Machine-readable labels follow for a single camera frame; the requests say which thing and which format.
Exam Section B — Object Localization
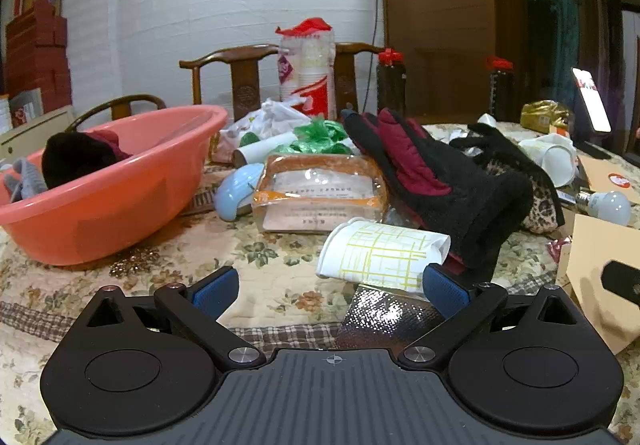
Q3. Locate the grey cloth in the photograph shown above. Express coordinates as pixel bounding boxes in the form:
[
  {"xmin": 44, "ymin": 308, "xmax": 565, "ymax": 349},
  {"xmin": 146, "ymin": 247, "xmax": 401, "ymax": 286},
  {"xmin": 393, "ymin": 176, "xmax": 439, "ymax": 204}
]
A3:
[{"xmin": 0, "ymin": 157, "xmax": 49, "ymax": 204}]

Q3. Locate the floral cloth covered desktop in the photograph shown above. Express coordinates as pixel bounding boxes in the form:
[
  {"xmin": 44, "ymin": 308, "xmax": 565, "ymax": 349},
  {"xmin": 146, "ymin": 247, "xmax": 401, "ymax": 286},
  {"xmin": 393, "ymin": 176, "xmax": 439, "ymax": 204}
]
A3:
[{"xmin": 0, "ymin": 122, "xmax": 640, "ymax": 445}]

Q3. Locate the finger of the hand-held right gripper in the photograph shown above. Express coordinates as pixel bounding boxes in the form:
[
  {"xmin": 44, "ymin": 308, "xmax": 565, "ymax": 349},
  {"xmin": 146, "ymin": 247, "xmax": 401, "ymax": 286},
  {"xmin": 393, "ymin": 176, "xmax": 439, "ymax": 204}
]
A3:
[{"xmin": 602, "ymin": 261, "xmax": 640, "ymax": 294}]

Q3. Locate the straight-back wooden chair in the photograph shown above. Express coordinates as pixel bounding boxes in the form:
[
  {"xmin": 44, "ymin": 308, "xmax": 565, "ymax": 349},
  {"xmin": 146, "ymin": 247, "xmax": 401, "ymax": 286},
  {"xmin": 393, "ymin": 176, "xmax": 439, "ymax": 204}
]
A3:
[{"xmin": 178, "ymin": 42, "xmax": 387, "ymax": 122}]

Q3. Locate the pink plastic basin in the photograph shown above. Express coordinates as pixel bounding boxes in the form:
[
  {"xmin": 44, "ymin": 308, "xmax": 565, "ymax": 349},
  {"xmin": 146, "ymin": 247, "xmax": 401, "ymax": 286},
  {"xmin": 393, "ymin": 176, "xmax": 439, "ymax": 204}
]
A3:
[{"xmin": 0, "ymin": 105, "xmax": 231, "ymax": 267}]

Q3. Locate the smartphone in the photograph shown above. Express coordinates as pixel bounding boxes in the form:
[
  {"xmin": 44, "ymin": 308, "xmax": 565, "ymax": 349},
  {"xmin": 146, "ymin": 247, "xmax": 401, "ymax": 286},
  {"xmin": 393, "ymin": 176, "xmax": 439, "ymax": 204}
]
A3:
[{"xmin": 571, "ymin": 67, "xmax": 612, "ymax": 134}]

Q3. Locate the green plastic bags bundle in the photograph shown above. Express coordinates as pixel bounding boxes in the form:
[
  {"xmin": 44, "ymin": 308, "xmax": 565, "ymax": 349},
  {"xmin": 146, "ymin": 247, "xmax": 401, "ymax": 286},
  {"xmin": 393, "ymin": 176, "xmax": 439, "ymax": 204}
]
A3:
[{"xmin": 292, "ymin": 119, "xmax": 362, "ymax": 157}]

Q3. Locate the dark bottle with red cap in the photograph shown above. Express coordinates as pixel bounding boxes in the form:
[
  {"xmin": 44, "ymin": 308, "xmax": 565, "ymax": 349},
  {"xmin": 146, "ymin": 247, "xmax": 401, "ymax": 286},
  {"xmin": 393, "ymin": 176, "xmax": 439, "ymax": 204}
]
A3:
[
  {"xmin": 487, "ymin": 56, "xmax": 516, "ymax": 122},
  {"xmin": 375, "ymin": 48, "xmax": 407, "ymax": 118}
]

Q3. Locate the teal hanging cloth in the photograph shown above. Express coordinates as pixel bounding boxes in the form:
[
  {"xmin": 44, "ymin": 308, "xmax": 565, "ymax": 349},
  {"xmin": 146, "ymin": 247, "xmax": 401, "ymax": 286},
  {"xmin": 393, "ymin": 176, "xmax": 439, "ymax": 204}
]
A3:
[{"xmin": 536, "ymin": 0, "xmax": 582, "ymax": 93}]

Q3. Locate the leopard print glove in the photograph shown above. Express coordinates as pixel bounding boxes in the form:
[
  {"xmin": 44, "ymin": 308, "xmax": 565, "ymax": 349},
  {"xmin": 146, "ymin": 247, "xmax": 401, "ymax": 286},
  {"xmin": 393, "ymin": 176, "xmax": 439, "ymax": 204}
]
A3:
[{"xmin": 449, "ymin": 122, "xmax": 564, "ymax": 235}]

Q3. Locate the white plastic bag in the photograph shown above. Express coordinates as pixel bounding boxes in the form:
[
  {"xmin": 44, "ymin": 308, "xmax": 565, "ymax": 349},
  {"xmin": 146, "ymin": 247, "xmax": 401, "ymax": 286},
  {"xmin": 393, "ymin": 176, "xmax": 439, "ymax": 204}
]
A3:
[{"xmin": 219, "ymin": 98, "xmax": 312, "ymax": 152}]

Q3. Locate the cardboard box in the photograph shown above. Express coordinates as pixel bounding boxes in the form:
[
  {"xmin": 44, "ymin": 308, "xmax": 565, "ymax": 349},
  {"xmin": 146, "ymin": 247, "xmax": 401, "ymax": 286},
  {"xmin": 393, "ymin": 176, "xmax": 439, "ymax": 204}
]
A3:
[{"xmin": 554, "ymin": 152, "xmax": 640, "ymax": 356}]

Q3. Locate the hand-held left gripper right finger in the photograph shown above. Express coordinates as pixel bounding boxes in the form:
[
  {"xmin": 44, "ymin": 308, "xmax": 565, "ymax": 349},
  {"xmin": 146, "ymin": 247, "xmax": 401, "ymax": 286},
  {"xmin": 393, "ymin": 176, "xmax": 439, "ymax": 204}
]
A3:
[{"xmin": 398, "ymin": 263, "xmax": 583, "ymax": 370}]

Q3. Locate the round-back wooden chair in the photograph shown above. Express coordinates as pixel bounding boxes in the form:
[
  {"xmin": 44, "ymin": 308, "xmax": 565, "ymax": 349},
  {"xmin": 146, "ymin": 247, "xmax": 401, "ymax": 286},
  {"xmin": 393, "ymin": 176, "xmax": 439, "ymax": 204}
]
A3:
[{"xmin": 65, "ymin": 94, "xmax": 168, "ymax": 134}]

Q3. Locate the gold foil packet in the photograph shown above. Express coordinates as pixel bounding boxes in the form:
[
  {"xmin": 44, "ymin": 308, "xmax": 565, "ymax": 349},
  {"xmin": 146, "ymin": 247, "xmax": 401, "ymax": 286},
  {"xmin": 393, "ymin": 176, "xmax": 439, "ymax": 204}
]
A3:
[{"xmin": 520, "ymin": 99, "xmax": 574, "ymax": 134}]

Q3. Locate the white low cabinet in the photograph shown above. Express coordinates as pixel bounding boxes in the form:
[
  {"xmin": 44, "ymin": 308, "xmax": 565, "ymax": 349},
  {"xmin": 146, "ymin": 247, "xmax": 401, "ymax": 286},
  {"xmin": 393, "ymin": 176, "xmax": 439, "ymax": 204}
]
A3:
[{"xmin": 0, "ymin": 105, "xmax": 76, "ymax": 166}]

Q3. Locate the crushed white paper cup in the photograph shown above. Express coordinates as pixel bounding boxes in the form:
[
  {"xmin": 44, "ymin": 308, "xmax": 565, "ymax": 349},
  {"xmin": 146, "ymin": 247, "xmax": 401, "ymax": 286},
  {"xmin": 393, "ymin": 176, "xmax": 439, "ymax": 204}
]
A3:
[{"xmin": 517, "ymin": 133, "xmax": 581, "ymax": 187}]

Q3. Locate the white paper roll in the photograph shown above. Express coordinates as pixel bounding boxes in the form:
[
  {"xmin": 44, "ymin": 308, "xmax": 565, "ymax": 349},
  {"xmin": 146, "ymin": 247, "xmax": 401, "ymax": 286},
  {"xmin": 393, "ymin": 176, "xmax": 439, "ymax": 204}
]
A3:
[{"xmin": 232, "ymin": 132, "xmax": 302, "ymax": 166}]

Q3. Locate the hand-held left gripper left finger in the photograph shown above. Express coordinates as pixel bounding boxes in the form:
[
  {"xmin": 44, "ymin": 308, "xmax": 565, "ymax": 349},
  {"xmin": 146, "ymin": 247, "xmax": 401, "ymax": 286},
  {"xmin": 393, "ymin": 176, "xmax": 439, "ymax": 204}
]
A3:
[{"xmin": 75, "ymin": 266, "xmax": 267, "ymax": 371}]

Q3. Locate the silver foil bag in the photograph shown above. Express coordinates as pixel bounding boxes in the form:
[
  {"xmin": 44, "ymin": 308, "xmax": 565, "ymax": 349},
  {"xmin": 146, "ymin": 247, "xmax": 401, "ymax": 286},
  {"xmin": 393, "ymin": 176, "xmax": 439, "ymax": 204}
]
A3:
[{"xmin": 335, "ymin": 283, "xmax": 442, "ymax": 351}]

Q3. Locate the brown wooden cabinet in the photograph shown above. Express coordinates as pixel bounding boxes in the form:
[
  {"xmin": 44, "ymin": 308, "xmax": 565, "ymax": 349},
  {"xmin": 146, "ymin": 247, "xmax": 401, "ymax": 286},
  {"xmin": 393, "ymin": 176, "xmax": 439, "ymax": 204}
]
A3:
[{"xmin": 377, "ymin": 0, "xmax": 523, "ymax": 124}]

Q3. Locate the black and maroon glove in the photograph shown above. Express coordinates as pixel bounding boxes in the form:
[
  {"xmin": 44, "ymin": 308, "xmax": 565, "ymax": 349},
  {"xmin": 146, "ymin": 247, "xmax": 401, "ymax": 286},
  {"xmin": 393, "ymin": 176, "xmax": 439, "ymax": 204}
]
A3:
[
  {"xmin": 41, "ymin": 129, "xmax": 134, "ymax": 190},
  {"xmin": 342, "ymin": 107, "xmax": 534, "ymax": 284}
]

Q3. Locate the white light bulb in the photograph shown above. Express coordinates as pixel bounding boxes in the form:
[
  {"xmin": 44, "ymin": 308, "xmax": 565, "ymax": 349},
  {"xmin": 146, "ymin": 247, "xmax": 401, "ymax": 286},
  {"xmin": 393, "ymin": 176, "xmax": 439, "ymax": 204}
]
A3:
[{"xmin": 574, "ymin": 190, "xmax": 632, "ymax": 226}]

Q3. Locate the bagged stack of paper cups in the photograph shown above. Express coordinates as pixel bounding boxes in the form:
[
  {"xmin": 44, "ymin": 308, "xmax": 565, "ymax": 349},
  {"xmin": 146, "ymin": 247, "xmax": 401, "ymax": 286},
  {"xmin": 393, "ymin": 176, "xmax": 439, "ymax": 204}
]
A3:
[{"xmin": 275, "ymin": 17, "xmax": 337, "ymax": 121}]

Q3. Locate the orange food packet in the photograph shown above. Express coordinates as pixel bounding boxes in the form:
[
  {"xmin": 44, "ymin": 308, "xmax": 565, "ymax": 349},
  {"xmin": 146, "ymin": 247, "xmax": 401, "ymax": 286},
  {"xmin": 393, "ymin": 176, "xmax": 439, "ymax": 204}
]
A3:
[{"xmin": 252, "ymin": 153, "xmax": 390, "ymax": 234}]

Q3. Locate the stack of red boxes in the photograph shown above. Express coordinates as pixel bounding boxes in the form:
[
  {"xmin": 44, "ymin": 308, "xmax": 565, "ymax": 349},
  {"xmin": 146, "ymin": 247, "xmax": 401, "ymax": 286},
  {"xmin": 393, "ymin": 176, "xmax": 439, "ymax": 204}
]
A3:
[{"xmin": 4, "ymin": 0, "xmax": 74, "ymax": 111}]

